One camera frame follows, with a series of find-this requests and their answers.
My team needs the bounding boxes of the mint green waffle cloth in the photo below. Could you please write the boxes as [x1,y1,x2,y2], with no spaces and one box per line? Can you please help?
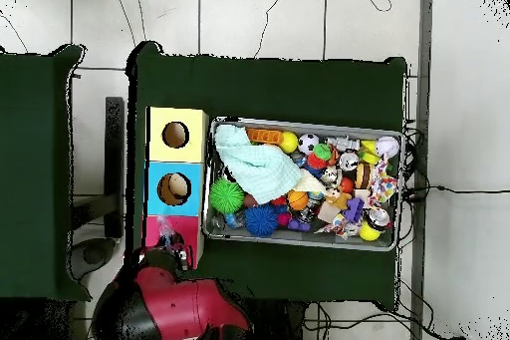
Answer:
[213,124,304,205]

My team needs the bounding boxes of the orange plastic brick toy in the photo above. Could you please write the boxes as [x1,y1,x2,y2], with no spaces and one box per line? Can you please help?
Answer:
[245,128,285,146]

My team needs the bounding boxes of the brown plush monkey toy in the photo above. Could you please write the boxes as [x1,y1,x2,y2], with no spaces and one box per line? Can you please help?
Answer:
[324,186,354,211]

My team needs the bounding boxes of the dark grey round base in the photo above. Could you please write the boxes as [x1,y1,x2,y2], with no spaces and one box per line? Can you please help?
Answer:
[69,236,118,282]

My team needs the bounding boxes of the wooden box with three holes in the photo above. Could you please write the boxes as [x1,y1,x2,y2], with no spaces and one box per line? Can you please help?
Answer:
[139,106,211,271]

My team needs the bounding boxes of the thin black cable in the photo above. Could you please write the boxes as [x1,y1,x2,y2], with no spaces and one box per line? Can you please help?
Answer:
[401,183,510,197]
[253,0,289,59]

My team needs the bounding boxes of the black upright panel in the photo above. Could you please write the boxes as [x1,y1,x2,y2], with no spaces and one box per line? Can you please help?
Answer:
[104,96,126,239]

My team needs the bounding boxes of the wire mesh metal bin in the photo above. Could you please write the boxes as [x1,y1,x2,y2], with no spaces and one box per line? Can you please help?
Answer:
[202,116,406,252]

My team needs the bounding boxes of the white baseball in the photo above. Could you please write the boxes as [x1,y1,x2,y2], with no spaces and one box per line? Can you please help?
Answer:
[375,136,400,159]

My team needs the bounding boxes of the small orange basketball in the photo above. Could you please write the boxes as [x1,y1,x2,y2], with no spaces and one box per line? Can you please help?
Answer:
[287,189,311,211]

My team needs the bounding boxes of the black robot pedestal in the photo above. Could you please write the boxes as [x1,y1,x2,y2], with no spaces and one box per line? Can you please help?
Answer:
[246,298,308,340]

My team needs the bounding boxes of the dark green tablecloth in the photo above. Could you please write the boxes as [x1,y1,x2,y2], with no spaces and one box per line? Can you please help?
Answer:
[0,43,94,304]
[124,39,409,312]

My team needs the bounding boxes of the green spiky creature toy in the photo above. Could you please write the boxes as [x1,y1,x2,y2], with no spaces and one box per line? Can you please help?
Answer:
[312,143,333,162]

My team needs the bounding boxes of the yellow plastic ball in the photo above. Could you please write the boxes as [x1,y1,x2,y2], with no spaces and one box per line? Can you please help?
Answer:
[279,131,299,155]

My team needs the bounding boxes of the grey metal bar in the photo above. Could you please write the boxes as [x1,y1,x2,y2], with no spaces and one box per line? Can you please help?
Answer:
[408,0,435,340]

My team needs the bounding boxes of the blue spiky rubber ball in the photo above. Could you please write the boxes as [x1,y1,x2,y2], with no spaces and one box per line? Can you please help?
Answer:
[243,203,279,236]

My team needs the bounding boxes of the small soccer ball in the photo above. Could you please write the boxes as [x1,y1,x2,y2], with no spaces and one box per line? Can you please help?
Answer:
[297,133,321,157]

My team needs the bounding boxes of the green spiky rubber ball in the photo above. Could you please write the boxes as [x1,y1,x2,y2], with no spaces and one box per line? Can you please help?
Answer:
[208,178,245,214]

